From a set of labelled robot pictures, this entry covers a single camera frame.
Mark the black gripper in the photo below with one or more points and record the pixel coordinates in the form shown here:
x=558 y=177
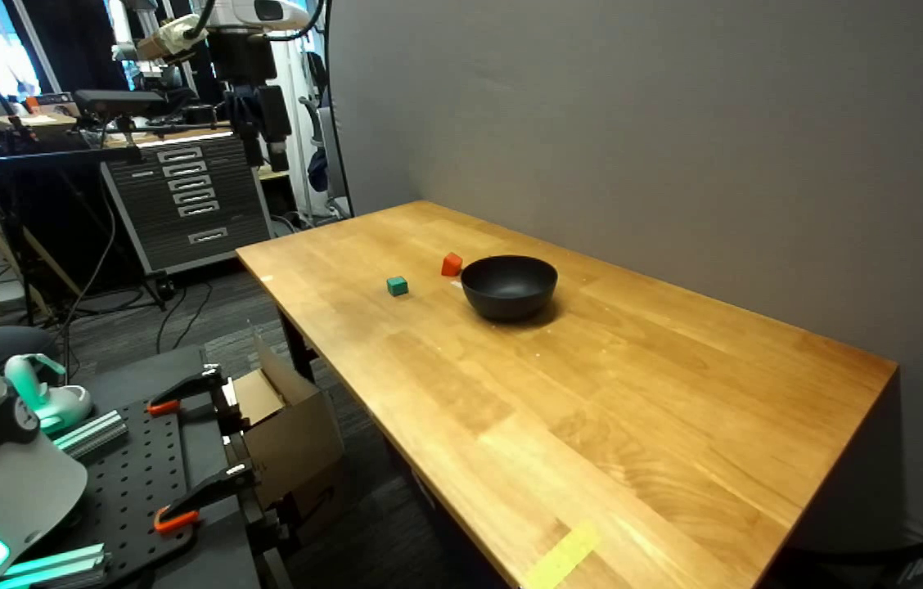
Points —
x=243 y=57

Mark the green block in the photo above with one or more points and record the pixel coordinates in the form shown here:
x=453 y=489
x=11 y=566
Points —
x=397 y=286

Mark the orange block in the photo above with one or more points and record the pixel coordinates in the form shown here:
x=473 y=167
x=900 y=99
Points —
x=449 y=262

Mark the black bowl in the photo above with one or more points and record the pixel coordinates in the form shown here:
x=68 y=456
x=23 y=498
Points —
x=508 y=295

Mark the black cabinet white labels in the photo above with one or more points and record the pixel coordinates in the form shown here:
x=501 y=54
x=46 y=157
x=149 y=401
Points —
x=186 y=200

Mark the black side desk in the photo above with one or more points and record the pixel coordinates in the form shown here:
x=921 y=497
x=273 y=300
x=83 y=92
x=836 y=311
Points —
x=46 y=157

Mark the cardboard box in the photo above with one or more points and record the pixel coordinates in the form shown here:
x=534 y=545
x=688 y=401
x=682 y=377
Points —
x=286 y=438

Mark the operator dark trouser leg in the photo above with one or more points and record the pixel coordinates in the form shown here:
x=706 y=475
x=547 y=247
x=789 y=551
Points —
x=14 y=344

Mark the mint green plastic tool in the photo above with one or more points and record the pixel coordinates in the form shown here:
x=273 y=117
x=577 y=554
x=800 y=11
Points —
x=40 y=395

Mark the aluminium extrusion bar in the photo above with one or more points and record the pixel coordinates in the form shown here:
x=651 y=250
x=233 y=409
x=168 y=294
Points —
x=91 y=433
x=53 y=566

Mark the black perforated breadboard plate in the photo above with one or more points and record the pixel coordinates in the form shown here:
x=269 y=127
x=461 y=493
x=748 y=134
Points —
x=135 y=473

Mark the yellow tape strip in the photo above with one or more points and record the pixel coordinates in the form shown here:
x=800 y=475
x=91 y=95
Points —
x=560 y=557

